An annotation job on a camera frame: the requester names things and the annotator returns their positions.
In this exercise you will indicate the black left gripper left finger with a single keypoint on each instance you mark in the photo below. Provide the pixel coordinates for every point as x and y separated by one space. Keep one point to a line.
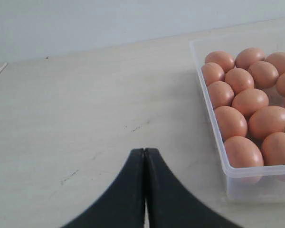
122 205

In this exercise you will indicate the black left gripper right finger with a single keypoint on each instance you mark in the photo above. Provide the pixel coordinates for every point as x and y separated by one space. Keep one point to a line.
170 204

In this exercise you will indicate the clear plastic tray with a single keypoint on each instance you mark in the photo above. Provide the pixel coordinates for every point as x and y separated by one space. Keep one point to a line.
264 184

